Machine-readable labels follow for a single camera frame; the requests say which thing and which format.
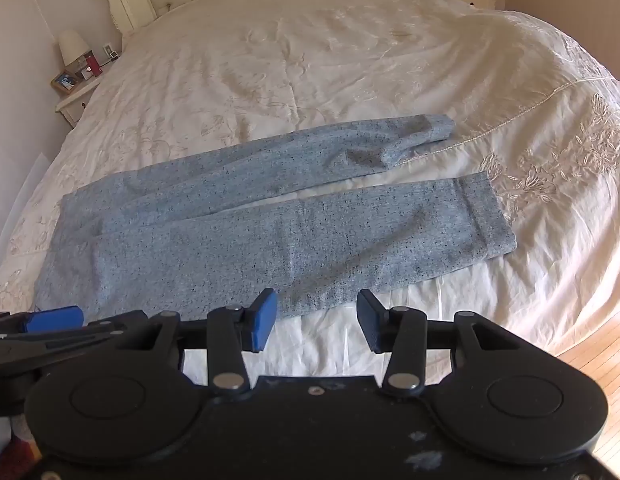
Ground white table lamp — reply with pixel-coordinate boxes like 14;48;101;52
58;29;89;70

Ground cream embroidered bedspread bed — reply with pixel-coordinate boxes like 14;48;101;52
0;0;620;396

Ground wooden photo frame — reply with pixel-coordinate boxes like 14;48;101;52
50;71;78;94

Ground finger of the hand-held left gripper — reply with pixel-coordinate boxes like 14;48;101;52
0;306;115;362

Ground cream nightstand with lamp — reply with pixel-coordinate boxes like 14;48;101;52
56;52;123;128

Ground dark red cloth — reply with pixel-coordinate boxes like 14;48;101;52
0;435;41;480

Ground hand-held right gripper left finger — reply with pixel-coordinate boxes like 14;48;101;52
107;290;279;395

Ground light blue speckled pants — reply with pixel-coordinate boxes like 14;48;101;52
34;114;518;323

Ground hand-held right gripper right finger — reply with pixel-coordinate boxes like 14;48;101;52
356;290;556;397

